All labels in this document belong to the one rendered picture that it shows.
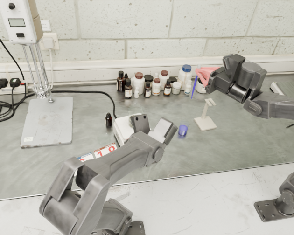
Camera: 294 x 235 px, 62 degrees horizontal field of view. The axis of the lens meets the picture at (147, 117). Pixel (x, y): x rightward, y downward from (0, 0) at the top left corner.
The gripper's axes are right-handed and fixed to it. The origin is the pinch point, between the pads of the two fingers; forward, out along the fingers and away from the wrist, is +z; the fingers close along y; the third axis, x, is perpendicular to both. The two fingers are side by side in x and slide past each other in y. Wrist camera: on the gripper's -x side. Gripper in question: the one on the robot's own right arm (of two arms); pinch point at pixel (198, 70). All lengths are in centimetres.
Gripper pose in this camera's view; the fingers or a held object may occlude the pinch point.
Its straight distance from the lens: 92.0
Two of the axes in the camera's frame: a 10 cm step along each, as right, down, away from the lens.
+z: -6.8, -5.2, 5.1
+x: -0.6, 7.4, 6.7
